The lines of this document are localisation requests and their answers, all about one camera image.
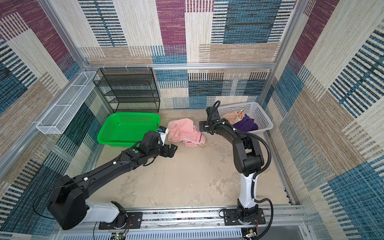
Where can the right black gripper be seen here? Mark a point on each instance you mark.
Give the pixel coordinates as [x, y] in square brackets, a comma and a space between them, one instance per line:
[203, 124]

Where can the white slotted cable duct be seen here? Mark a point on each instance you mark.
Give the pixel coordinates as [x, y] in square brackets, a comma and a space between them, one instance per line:
[203, 234]

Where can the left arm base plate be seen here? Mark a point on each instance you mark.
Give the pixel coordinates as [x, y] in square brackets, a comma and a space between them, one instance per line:
[132, 220]

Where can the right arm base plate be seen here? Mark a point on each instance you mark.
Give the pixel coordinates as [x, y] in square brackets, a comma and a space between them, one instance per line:
[231, 218]

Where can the purple towel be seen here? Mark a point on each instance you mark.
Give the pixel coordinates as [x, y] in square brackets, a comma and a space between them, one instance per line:
[246, 125]

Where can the pink towel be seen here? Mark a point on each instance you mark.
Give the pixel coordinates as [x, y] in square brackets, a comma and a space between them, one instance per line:
[184, 130]

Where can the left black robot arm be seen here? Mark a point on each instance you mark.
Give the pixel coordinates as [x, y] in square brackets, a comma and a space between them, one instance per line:
[68, 202]

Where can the aluminium front rail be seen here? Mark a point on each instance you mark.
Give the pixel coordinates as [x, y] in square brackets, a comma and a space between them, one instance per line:
[208, 217]

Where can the white plastic basket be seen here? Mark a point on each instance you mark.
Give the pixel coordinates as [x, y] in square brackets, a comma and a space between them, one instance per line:
[254, 111]

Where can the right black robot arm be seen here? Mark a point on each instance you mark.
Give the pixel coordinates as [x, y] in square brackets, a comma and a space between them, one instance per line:
[248, 161]

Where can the green plastic basket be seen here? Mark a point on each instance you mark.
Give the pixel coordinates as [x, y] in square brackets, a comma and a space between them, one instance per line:
[125, 129]

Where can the black wire shelf rack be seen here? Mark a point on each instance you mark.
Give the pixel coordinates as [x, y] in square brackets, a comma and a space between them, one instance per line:
[129, 89]

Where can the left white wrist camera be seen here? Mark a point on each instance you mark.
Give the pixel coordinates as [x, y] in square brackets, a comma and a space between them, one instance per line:
[163, 131]

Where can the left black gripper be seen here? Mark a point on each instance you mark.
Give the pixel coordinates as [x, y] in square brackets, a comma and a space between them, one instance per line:
[172, 151]

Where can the orange patterned towel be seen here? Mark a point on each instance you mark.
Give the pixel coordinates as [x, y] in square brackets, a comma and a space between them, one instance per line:
[234, 117]

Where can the white wire wall basket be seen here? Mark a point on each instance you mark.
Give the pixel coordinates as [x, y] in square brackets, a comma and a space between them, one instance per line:
[60, 115]

